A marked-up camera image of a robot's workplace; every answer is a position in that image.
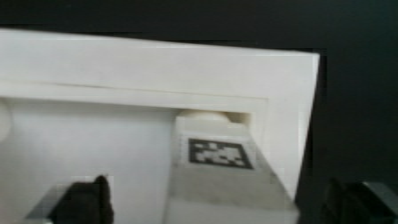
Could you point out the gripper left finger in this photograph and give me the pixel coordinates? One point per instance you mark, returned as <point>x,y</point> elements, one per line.
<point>79,206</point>

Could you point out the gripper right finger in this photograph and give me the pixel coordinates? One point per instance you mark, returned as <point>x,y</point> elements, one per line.
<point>360,203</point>

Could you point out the white table leg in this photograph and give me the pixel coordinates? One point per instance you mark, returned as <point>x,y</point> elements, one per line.
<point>225,188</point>

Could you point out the white square table top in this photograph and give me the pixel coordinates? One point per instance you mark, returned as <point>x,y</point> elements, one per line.
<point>70,140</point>

